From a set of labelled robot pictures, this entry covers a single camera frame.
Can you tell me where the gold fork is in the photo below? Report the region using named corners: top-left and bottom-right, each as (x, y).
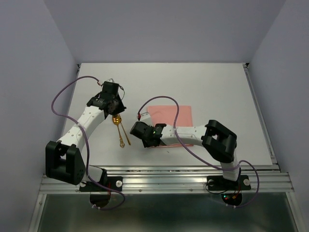
top-left (118, 114), bottom-right (131, 145)

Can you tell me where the gold spoon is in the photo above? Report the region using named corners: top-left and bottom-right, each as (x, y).
top-left (112, 115), bottom-right (125, 148)

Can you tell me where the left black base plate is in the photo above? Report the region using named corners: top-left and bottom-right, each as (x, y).
top-left (79, 176), bottom-right (123, 192)

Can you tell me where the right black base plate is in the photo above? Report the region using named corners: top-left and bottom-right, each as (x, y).
top-left (206, 175), bottom-right (251, 191)

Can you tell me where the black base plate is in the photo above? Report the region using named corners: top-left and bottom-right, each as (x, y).
top-left (206, 175), bottom-right (251, 191)
top-left (79, 176), bottom-right (123, 192)

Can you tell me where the pink satin napkin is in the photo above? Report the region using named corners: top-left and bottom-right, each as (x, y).
top-left (147, 105), bottom-right (194, 147)

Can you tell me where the aluminium frame rail front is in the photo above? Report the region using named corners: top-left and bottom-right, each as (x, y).
top-left (38, 165), bottom-right (295, 194)

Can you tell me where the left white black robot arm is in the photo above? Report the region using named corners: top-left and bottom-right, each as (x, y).
top-left (45, 93), bottom-right (126, 190)

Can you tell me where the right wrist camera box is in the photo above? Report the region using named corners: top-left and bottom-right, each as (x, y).
top-left (130, 112), bottom-right (153, 139)

